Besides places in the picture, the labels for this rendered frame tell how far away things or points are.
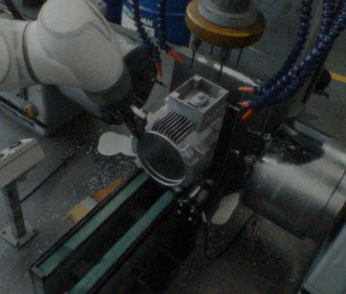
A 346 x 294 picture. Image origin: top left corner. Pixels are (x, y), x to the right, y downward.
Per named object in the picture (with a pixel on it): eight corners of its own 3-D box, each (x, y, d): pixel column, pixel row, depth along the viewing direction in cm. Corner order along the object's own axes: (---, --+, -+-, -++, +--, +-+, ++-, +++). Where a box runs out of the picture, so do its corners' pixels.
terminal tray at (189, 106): (190, 96, 112) (194, 73, 107) (223, 113, 109) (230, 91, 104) (164, 116, 105) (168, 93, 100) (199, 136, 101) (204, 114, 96)
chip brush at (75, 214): (117, 175, 125) (117, 174, 124) (129, 184, 123) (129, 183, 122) (63, 216, 112) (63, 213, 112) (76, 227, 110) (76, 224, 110)
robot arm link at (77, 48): (129, 40, 73) (59, 46, 75) (100, -25, 58) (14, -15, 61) (125, 95, 69) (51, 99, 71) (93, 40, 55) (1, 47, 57)
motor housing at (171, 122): (171, 130, 124) (180, 77, 111) (224, 161, 118) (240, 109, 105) (128, 166, 112) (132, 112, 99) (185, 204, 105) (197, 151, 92)
